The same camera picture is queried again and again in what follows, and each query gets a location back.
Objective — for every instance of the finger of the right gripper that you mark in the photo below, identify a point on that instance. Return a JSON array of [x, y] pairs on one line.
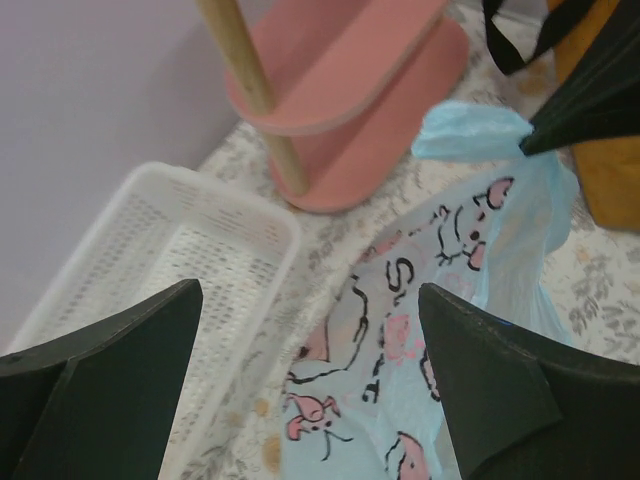
[[558, 131], [606, 78]]

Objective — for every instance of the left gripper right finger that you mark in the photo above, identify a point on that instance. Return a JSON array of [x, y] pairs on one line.
[[519, 405]]

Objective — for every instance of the pink three-tier shelf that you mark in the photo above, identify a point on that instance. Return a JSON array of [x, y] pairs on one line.
[[337, 89]]

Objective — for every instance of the white plastic basket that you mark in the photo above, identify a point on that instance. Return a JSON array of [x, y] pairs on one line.
[[164, 225]]

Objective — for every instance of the yellow canvas tote bag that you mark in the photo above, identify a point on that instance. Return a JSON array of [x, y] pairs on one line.
[[608, 169]]

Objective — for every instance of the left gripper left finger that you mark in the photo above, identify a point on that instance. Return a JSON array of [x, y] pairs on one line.
[[99, 402]]

